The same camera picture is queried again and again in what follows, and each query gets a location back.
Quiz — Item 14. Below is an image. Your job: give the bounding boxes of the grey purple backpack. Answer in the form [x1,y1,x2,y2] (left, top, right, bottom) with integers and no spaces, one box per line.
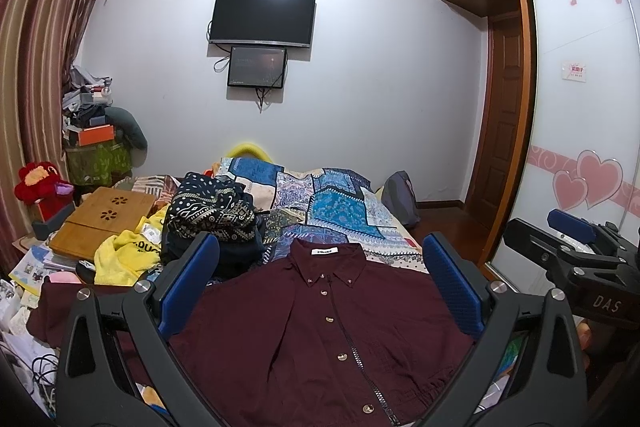
[381,170,421,229]

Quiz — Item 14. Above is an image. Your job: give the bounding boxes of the yellow printed t-shirt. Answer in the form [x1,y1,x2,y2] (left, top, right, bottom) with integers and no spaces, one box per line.
[93,206,168,287]

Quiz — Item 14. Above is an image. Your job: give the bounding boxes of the navy patterned folded garment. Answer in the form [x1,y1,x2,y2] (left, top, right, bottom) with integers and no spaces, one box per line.
[160,172,265,281]

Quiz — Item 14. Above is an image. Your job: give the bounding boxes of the black wall television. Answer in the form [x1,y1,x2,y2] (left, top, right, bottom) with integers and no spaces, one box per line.
[208,0,316,49]

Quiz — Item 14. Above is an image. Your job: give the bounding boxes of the red plush toy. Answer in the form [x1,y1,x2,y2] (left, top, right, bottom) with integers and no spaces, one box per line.
[13,161,74,221]

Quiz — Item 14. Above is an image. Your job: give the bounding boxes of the green patterned storage box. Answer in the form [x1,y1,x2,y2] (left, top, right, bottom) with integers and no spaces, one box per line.
[65,141,132,186]

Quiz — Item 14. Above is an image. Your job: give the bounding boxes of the blue patchwork quilt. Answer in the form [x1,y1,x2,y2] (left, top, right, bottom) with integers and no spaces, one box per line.
[215,157,426,272]

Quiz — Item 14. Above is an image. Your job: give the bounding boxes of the orange box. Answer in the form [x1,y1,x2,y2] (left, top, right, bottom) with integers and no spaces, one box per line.
[77,124,115,146]

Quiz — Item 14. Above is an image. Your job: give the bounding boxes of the maroon button shirt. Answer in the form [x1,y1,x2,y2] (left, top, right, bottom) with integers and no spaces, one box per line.
[27,240,472,426]

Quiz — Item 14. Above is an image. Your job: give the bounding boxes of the small black wall monitor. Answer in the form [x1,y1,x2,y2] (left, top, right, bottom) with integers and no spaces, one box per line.
[228,46,286,89]

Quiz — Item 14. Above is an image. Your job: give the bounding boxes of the white sliding wardrobe door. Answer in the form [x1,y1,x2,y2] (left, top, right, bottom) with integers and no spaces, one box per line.
[487,0,640,293]

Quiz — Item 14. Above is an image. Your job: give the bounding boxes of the grey green pillow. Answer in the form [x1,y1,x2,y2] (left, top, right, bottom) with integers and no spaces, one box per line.
[104,106,148,150]

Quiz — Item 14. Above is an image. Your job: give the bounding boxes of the brown wooden door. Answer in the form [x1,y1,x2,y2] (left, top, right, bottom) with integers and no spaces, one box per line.
[465,13,523,230]

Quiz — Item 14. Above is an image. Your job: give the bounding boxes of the yellow plastic hoop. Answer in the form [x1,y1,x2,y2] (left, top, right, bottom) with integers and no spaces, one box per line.
[224,142,272,162]

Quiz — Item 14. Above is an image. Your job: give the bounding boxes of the striped red curtain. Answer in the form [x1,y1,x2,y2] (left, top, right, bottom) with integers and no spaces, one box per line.
[1,0,96,273]

